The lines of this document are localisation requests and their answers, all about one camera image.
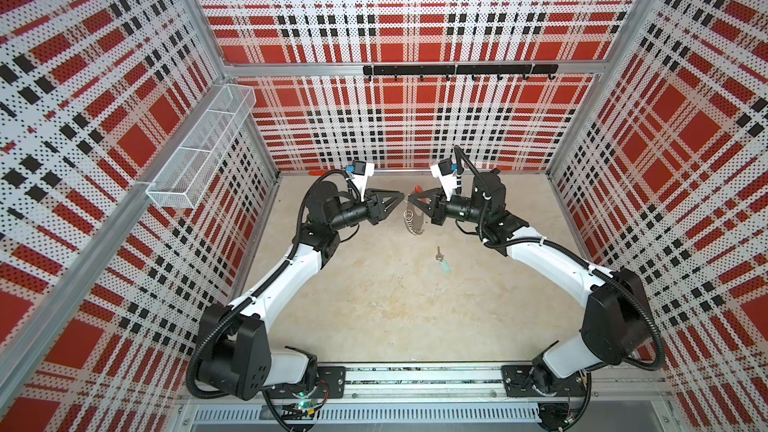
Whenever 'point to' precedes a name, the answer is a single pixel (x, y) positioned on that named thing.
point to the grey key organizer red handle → (413, 216)
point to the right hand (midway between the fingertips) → (410, 200)
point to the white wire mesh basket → (183, 177)
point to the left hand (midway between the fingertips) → (401, 199)
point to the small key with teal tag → (443, 263)
